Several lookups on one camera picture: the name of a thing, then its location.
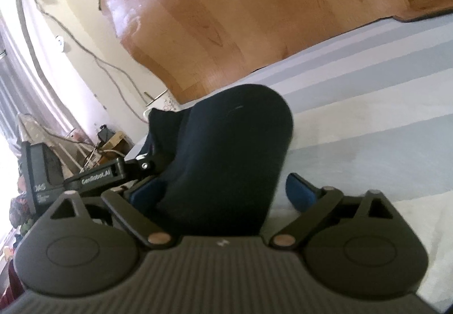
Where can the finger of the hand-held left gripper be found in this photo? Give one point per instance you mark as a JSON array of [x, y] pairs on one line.
[[143, 166]]

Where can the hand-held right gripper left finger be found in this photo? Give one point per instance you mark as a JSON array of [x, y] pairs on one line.
[[147, 192]]

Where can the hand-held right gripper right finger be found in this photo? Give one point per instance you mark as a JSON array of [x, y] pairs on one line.
[[300, 193]]

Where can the black patterned knit sweater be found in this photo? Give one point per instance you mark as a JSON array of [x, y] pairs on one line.
[[226, 151]]

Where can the colourful cloth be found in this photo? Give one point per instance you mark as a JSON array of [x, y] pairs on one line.
[[21, 211]]

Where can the white enamel mug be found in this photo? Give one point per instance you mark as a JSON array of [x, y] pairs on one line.
[[162, 102]]

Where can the striped bed sheet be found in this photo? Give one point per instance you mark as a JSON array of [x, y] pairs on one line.
[[371, 105]]

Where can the light striped curtain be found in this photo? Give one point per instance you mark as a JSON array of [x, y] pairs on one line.
[[21, 52]]

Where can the wood-pattern board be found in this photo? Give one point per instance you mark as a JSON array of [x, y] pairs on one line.
[[247, 10]]

